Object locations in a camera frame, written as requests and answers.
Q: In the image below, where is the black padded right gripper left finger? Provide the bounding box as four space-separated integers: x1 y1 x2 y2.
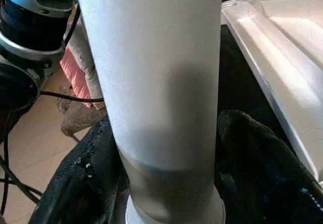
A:
27 119 130 224

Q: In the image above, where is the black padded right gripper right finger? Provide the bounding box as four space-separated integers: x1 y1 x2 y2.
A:
215 109 323 224

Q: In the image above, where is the white plastic table leg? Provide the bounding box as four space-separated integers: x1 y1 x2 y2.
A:
73 0 227 224

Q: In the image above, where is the white plastic table top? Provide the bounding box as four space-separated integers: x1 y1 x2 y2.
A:
221 0 323 185

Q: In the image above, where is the brown woven fabric item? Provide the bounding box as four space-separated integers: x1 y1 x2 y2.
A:
60 99 110 142

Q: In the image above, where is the pink quilted fabric item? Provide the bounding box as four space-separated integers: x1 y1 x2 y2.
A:
60 49 93 109

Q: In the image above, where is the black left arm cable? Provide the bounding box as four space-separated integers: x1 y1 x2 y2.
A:
39 90 104 103

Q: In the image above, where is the thin black floor cable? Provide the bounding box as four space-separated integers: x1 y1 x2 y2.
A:
0 118 43 217

